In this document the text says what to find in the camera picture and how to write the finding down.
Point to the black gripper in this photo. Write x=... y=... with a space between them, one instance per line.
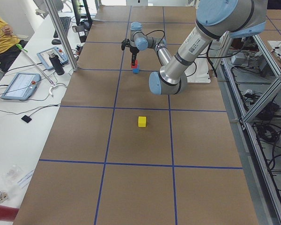
x=133 y=49

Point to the red wooden block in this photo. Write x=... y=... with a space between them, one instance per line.
x=134 y=64

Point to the blue wooden block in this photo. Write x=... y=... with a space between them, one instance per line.
x=136 y=69

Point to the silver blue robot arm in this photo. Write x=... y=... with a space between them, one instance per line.
x=241 y=18

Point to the yellow wooden block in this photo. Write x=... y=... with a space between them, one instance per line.
x=142 y=121

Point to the black water bottle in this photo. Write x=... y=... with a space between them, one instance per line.
x=57 y=65

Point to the black keyboard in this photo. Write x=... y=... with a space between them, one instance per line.
x=65 y=22

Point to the black computer mouse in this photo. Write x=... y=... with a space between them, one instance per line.
x=55 y=42

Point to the reacher grabber stick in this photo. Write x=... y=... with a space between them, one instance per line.
x=53 y=84

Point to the far teach pendant tablet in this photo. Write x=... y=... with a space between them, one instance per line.
x=45 y=56

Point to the teach pendant tablet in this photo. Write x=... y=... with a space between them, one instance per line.
x=22 y=86
x=45 y=56

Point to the near teach pendant tablet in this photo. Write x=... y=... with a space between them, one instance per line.
x=22 y=86

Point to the small black square pad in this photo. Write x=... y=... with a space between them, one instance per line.
x=26 y=118

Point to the person in yellow shirt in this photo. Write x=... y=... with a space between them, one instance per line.
x=8 y=49

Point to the clear plastic bag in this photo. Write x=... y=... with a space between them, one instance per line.
x=12 y=175

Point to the red cylinder object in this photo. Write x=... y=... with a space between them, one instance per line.
x=8 y=214

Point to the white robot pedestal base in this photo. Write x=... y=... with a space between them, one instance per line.
x=198 y=72

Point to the aluminium frame post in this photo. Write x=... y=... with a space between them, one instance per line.
x=61 y=33

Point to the aluminium side frame rail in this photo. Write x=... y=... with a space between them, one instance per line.
x=249 y=74

